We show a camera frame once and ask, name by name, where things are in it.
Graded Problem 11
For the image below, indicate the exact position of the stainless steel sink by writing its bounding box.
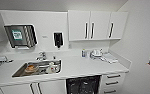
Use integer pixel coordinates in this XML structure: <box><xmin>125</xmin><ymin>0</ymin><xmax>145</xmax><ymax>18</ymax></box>
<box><xmin>11</xmin><ymin>58</ymin><xmax>63</xmax><ymax>79</ymax></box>

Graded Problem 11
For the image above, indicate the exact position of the white three-door wall cabinet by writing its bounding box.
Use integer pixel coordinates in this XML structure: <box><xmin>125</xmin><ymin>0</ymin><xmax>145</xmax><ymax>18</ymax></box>
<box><xmin>67</xmin><ymin>9</ymin><xmax>130</xmax><ymax>43</ymax></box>

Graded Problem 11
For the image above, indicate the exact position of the chrome faucet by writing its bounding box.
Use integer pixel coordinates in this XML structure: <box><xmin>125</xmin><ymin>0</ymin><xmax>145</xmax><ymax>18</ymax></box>
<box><xmin>36</xmin><ymin>51</ymin><xmax>48</xmax><ymax>62</ymax></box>

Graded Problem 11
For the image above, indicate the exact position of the white three-drawer unit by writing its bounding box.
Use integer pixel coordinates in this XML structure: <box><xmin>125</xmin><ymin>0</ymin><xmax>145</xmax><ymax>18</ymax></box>
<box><xmin>98</xmin><ymin>72</ymin><xmax>127</xmax><ymax>94</ymax></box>

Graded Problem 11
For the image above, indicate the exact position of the stack of white plates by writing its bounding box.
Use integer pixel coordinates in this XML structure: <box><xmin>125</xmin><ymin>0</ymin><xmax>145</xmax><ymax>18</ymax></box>
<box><xmin>89</xmin><ymin>48</ymin><xmax>104</xmax><ymax>61</ymax></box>

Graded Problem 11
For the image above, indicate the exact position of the black soap dispenser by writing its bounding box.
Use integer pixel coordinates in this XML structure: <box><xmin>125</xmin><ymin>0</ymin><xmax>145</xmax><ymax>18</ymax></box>
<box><xmin>52</xmin><ymin>31</ymin><xmax>64</xmax><ymax>50</ymax></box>

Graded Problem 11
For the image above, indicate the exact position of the white two-door sink cabinet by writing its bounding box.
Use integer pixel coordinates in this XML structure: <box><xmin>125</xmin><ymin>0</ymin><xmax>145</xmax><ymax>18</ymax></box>
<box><xmin>0</xmin><ymin>79</ymin><xmax>68</xmax><ymax>94</ymax></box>

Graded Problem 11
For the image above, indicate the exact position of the white cup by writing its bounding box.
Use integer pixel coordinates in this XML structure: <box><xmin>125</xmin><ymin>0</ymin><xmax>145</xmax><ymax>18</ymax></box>
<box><xmin>47</xmin><ymin>61</ymin><xmax>59</xmax><ymax>74</ymax></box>

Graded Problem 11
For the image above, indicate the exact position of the orange bowl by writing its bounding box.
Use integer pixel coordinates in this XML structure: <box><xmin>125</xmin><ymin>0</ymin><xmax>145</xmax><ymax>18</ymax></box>
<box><xmin>23</xmin><ymin>63</ymin><xmax>37</xmax><ymax>74</ymax></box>

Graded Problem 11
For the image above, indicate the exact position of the paper towel dispenser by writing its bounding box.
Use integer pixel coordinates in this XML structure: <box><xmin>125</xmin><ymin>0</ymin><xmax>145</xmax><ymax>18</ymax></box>
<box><xmin>3</xmin><ymin>23</ymin><xmax>39</xmax><ymax>50</ymax></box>

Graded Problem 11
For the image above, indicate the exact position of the small white bottle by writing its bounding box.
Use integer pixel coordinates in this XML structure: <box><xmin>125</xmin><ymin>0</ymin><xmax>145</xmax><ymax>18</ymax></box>
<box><xmin>85</xmin><ymin>50</ymin><xmax>91</xmax><ymax>59</ymax></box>

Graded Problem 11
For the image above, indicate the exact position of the chrome sink knob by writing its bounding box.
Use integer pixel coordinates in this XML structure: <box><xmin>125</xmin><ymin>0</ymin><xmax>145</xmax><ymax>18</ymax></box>
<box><xmin>52</xmin><ymin>55</ymin><xmax>58</xmax><ymax>61</ymax></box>

